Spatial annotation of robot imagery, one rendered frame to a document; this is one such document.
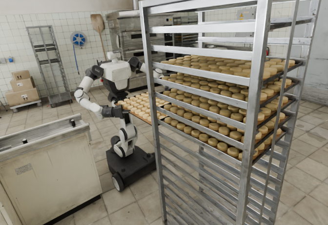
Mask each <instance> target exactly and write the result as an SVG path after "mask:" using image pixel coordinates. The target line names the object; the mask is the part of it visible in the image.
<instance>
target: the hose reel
mask: <svg viewBox="0 0 328 225"><path fill-rule="evenodd" d="M70 40H71V42H72V44H73V48H74V46H76V47H81V49H82V47H84V46H85V45H86V44H87V37H86V35H85V34H84V33H83V32H81V31H75V32H73V33H72V34H71V36H70ZM74 55H75V49H74ZM75 60H76V56H75ZM76 65H77V61H76ZM77 70H78V66H77ZM78 74H79V71H78Z"/></svg>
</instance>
